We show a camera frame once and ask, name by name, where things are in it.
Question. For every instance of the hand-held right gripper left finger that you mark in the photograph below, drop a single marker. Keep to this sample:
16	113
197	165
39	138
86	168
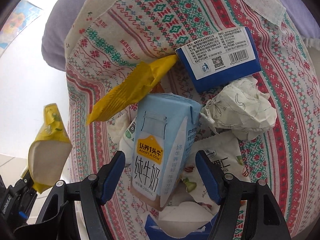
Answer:
113	175

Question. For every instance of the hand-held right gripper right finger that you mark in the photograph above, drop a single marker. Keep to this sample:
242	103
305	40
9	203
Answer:
208	177

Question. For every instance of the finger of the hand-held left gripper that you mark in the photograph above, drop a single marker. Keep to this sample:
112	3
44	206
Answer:
26	183

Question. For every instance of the white nut snack packet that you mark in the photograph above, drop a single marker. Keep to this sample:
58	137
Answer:
225	155

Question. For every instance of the yellow flowered tissue packet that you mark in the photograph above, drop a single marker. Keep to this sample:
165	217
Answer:
47	142

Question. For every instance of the light blue milk carton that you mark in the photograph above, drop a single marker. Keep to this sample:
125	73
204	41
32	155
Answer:
150	130

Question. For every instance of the white paper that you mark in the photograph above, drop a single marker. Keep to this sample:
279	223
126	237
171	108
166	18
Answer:
240	110

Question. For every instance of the yellow crinkled wrapper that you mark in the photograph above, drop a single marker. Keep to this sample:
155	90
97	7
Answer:
130	90

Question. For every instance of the blue cardboard box white label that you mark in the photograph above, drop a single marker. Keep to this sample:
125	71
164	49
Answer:
225	75

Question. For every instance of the white green label packet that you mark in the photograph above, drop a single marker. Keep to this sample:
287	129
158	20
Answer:
128	140

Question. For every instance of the white crumpled tissue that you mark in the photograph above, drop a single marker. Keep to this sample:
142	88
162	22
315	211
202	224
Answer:
118	130

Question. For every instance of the white tissue sheet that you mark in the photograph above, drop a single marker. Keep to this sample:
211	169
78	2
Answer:
180	215

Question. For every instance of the blue torn tissue box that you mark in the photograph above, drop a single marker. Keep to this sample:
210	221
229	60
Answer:
152	230

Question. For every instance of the patterned red green cloth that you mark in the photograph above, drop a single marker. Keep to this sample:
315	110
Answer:
175	17

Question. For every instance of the white paper towel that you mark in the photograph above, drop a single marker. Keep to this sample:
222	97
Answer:
262	2

